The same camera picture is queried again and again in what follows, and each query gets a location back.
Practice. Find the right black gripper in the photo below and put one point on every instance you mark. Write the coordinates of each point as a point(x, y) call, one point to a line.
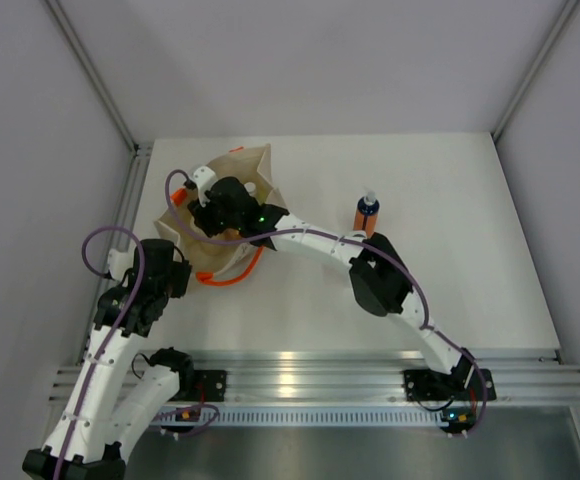
point(206, 215)

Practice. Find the blue orange pump bottle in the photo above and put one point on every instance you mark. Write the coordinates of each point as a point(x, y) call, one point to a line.
point(366, 214)

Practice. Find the beige round cap bottle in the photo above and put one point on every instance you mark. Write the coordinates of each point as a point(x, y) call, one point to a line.
point(228, 236)

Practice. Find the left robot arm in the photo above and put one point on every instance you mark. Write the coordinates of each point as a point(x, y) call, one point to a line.
point(98, 429)

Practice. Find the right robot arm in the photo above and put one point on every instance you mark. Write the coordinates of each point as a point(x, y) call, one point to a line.
point(224, 213)

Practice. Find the green pump bottle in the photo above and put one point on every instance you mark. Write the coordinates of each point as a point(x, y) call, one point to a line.
point(251, 188)

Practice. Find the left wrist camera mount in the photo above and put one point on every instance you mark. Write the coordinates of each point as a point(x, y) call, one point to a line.
point(119, 262)

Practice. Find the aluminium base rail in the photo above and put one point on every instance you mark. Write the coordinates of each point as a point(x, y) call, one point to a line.
point(376, 378)

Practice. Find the slotted cable duct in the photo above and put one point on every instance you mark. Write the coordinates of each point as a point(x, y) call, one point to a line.
point(305, 416)

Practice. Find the left aluminium frame post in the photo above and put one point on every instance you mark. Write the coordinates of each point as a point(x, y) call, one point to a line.
point(67, 31)

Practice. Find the aluminium frame post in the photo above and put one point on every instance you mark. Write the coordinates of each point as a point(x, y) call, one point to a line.
point(541, 55)
point(67, 31)

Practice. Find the right aluminium frame post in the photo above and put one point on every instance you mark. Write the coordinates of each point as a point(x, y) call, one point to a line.
point(541, 55)

